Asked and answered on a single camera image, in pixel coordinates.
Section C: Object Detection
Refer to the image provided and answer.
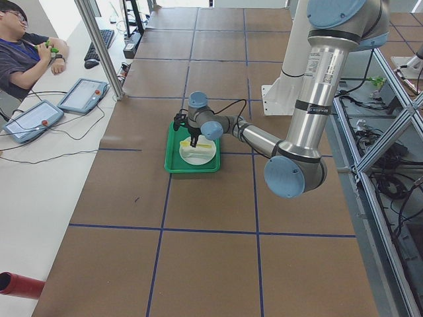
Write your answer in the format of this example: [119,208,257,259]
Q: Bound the white round plate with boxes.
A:
[179,135,217,165]

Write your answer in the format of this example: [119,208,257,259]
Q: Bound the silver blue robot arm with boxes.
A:
[185,1,390,198]

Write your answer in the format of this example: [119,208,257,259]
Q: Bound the aluminium frame post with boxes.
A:
[74,0,124,100]

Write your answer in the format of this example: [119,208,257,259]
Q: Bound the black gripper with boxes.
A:
[186,125,200,147]

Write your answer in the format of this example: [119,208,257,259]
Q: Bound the aluminium frame rack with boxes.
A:
[330,42,422,316]

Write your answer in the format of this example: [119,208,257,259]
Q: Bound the near teach pendant tablet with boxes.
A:
[3,100,64,143]

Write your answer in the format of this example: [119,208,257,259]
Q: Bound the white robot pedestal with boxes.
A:
[262,0,311,116]

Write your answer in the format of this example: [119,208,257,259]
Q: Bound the seated person dark shirt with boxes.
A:
[1,1,69,100]

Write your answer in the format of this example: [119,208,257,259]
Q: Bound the yellow plastic spoon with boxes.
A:
[180,141,212,149]

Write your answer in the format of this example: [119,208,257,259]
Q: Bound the red cylinder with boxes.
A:
[1,272,45,300]

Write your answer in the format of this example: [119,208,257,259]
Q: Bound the teach pendant tablet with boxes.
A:
[57,78,108,114]
[3,100,64,143]

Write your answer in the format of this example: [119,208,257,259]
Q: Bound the black computer mouse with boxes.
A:
[84,59,100,69]

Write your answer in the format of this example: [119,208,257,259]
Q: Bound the far teach pendant tablet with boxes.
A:
[57,78,108,114]

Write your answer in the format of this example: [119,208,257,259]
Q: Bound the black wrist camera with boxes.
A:
[173,113,187,131]

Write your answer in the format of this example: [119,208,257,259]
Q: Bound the green plastic tray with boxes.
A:
[165,122,220,174]

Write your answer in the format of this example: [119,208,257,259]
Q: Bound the black keyboard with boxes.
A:
[83,29,116,61]

